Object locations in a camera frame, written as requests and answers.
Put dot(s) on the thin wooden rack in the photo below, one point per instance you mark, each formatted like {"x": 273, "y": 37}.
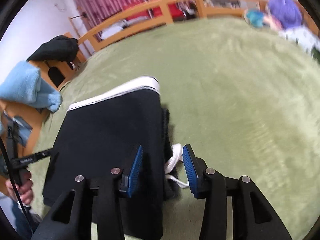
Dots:
{"x": 80, "y": 16}

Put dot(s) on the wooden chair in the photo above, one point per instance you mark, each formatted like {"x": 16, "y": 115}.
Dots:
{"x": 25, "y": 112}

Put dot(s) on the green fleece blanket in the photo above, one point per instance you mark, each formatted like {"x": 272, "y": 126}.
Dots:
{"x": 237, "y": 105}

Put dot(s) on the red chair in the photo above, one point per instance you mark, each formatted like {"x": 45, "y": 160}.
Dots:
{"x": 178, "y": 11}

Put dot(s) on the person's left forearm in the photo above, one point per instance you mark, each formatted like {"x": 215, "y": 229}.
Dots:
{"x": 21, "y": 220}

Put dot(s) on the black pants with white stripe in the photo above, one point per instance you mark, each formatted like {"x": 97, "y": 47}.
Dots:
{"x": 105, "y": 135}

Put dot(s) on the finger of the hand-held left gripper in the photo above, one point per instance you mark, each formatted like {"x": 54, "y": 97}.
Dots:
{"x": 42, "y": 154}

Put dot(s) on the light blue towel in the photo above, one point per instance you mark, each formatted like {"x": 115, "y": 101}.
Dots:
{"x": 22, "y": 85}

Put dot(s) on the colourful patchwork pillow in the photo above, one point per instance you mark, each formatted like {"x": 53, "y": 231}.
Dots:
{"x": 255, "y": 18}

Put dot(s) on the wooden bed frame rail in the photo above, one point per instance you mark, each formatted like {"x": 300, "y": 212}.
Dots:
{"x": 167, "y": 12}

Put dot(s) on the purple plush toy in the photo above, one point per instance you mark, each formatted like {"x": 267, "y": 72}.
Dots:
{"x": 285, "y": 10}

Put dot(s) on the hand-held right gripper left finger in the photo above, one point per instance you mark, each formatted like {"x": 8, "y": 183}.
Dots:
{"x": 133, "y": 172}

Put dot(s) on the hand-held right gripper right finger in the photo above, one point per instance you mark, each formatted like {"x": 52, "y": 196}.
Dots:
{"x": 190, "y": 172}

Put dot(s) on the black cloth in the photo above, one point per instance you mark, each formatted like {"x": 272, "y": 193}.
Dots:
{"x": 55, "y": 47}

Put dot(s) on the person's left hand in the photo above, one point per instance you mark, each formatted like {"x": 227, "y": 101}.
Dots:
{"x": 25, "y": 195}

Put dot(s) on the white flower-print pillow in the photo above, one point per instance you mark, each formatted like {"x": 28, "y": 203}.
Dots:
{"x": 300, "y": 37}

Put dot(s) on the white bundle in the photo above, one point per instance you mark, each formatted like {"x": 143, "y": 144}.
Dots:
{"x": 112, "y": 31}

